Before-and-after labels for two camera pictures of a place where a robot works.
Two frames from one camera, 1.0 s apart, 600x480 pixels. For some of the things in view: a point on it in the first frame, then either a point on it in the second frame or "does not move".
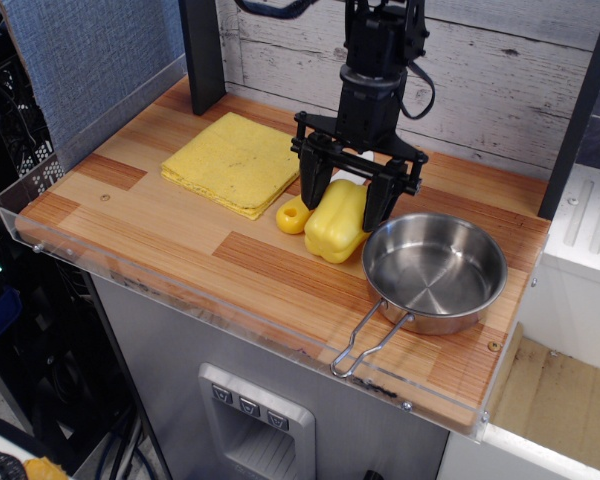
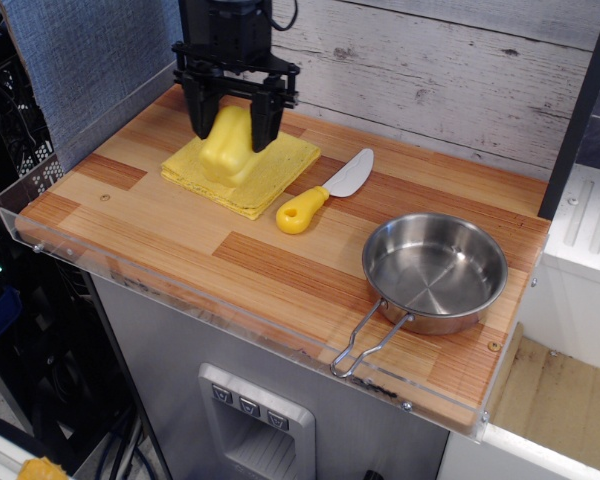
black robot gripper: x=365 y=131 → x=231 y=41
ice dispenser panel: x=252 y=434 does not move
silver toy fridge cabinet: x=221 y=405 does not move
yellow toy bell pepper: x=334 y=229 → x=226 y=154
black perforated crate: x=17 y=145 does not move
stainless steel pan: x=442 y=270 does not move
